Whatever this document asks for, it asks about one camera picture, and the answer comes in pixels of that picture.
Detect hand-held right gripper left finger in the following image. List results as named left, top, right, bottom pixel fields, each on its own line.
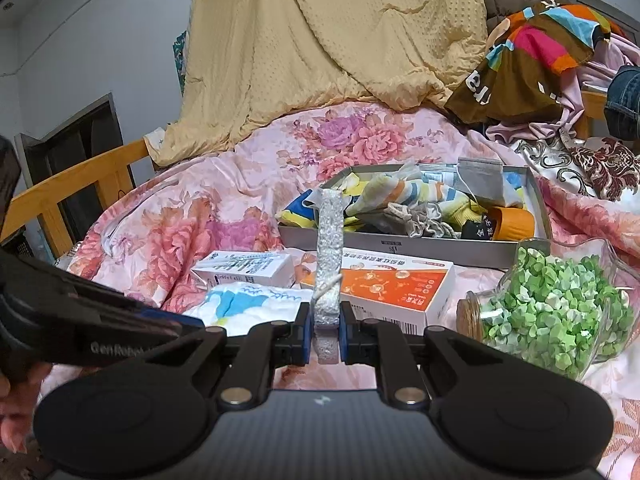
left=165, top=302, right=316, bottom=411

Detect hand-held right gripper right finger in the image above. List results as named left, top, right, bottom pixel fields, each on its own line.
left=339, top=301, right=501, bottom=411

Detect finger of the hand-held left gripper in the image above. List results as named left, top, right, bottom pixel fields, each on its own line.
left=132, top=307, right=205, bottom=335

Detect white glittery strip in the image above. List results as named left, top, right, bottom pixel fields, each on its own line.
left=309, top=187, right=347, bottom=365

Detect grey tray with cartoon print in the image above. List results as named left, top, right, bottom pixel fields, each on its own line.
left=276, top=162, right=553, bottom=272

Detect striped sock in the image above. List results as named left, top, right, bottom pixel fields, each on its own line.
left=345, top=172, right=483, bottom=226

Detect black printed sock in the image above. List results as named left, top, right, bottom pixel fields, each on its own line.
left=459, top=214, right=497, bottom=242

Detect grey face mask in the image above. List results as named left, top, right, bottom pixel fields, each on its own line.
left=456, top=157, right=506, bottom=209

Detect person's left hand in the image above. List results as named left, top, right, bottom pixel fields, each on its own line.
left=0, top=360, right=53, bottom=456

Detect white blue printed pack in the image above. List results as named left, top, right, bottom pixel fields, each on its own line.
left=186, top=284, right=315, bottom=333

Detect orange medicine box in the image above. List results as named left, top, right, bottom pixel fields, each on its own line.
left=299, top=249, right=456, bottom=335

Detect white medicine box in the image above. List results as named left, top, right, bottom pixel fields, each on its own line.
left=191, top=250, right=295, bottom=295

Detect pink floral bedsheet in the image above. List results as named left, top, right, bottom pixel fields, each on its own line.
left=50, top=100, right=640, bottom=480

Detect blue yellow sock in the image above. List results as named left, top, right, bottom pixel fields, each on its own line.
left=276, top=187, right=326, bottom=228

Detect white tissue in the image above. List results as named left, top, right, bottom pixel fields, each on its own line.
left=390, top=159, right=426, bottom=183

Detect dark wooden door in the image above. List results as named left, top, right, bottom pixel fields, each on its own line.
left=15, top=92, right=136, bottom=256

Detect orange cup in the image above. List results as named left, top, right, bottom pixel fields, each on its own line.
left=487, top=206, right=536, bottom=242

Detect glass jar of green paper stars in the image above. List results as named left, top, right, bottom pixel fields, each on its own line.
left=456, top=239, right=632, bottom=382

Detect yellow blanket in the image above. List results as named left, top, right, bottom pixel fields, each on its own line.
left=145, top=0, right=493, bottom=168

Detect brown multicoloured striped cloth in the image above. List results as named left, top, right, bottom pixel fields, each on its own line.
left=445, top=2, right=613, bottom=123

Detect wooden bed end board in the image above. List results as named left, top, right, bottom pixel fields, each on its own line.
left=580, top=87, right=616, bottom=141

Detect lilac cloth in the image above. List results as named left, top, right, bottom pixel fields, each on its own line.
left=485, top=35, right=640, bottom=143

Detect blue jeans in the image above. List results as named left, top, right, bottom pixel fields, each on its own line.
left=605, top=65, right=640, bottom=141

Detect wall poster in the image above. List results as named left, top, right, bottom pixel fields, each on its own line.
left=172, top=30, right=188, bottom=91

